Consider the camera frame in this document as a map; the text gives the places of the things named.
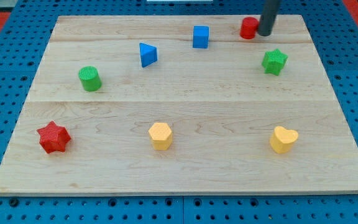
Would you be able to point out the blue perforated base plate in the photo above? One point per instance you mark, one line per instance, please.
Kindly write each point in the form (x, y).
(23, 40)

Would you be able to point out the yellow hexagon block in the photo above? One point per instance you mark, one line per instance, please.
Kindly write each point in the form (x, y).
(161, 136)

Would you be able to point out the green star block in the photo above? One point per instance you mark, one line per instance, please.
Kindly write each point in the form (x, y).
(274, 61)

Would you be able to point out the blue cube block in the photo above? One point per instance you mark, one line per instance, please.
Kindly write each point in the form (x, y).
(200, 37)

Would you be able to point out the green cylinder block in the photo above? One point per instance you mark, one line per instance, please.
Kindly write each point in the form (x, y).
(89, 78)

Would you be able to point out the yellow heart block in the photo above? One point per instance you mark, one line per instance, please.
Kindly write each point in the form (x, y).
(282, 139)

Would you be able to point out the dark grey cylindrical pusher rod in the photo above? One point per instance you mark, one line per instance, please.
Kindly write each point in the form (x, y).
(268, 16)

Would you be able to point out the red cylinder block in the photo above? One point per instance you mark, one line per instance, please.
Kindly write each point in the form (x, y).
(249, 27)

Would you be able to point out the red star block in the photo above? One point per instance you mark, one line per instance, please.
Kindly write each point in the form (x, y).
(53, 138)

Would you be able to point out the light wooden board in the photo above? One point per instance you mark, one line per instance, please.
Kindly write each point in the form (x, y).
(218, 102)

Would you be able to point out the blue triangular prism block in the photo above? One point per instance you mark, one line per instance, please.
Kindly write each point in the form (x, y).
(148, 54)

